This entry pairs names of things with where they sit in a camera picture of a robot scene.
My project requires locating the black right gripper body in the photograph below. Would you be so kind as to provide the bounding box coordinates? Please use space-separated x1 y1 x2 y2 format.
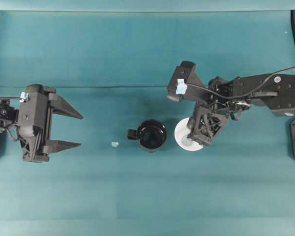
195 76 238 116

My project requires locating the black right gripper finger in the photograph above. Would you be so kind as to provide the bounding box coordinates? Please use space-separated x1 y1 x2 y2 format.
187 104 228 146

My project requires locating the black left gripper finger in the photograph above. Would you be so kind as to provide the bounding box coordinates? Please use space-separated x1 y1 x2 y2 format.
48 93 84 119
42 140 81 157

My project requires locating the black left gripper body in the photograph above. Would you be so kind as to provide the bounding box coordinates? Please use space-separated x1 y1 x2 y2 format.
17 84 56 162

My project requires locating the white paper cup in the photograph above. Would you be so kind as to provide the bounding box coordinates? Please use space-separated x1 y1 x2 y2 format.
174 118 203 151

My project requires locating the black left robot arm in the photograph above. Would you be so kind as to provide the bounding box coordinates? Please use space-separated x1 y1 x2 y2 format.
0 84 83 163

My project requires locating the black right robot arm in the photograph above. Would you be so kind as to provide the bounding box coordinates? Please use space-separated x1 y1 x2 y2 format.
187 67 295 147

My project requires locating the black camera cable right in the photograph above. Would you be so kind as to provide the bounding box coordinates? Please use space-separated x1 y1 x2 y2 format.
185 65 295 100

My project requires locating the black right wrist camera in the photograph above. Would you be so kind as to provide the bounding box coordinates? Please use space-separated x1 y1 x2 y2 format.
167 61 208 103

